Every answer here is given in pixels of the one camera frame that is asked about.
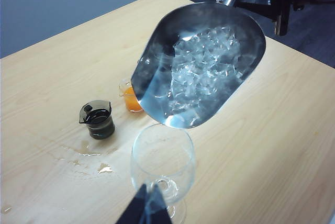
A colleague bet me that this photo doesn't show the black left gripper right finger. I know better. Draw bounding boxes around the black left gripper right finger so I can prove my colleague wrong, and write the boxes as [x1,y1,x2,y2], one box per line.
[145,184,179,224]

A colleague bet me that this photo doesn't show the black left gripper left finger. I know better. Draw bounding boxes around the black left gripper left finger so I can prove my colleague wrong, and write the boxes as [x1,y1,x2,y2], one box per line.
[115,183,148,224]

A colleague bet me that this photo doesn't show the clear ice cubes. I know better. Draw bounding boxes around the clear ice cubes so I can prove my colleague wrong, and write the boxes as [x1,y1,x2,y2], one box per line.
[167,25,244,128]

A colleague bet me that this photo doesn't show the stainless steel ice scoop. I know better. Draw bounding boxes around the stainless steel ice scoop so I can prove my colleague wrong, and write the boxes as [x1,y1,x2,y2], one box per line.
[130,0,272,130]

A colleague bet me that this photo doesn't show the clear wine glass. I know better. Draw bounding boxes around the clear wine glass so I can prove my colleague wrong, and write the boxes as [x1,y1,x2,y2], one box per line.
[130,123,196,224]

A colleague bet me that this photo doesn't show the smoked grey glass beaker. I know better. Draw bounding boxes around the smoked grey glass beaker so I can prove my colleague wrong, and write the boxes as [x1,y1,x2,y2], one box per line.
[78,99,116,140]

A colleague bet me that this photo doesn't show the clear beaker with orange juice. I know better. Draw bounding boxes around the clear beaker with orange juice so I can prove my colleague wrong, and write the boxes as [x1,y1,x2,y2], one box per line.
[118,79,144,114]

